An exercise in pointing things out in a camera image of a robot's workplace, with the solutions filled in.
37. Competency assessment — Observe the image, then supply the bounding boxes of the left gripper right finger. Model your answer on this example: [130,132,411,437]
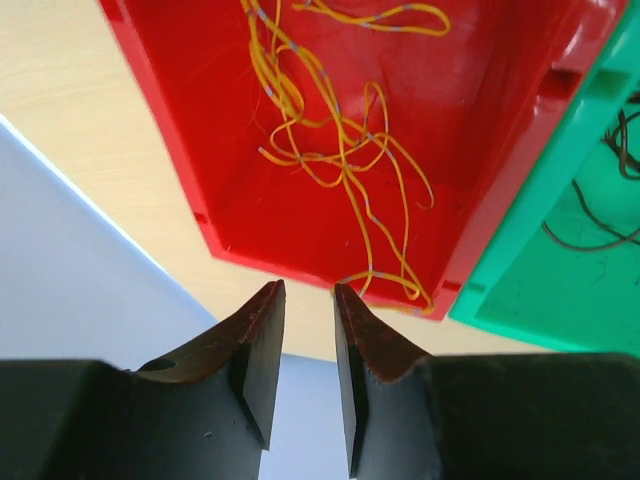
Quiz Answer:
[333,284,639,479]

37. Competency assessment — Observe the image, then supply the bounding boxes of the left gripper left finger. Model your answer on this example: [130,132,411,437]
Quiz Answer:
[1,280,286,479]

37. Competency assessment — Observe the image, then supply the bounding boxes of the yellow wires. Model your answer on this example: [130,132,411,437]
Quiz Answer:
[239,0,451,316]

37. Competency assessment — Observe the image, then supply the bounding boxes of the dark wires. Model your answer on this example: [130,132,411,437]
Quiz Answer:
[542,92,640,252]

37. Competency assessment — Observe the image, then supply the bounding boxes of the left green plastic bin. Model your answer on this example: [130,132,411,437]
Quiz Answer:
[450,2,639,355]

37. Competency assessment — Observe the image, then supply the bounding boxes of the red plastic bin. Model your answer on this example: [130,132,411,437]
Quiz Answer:
[101,1,630,319]

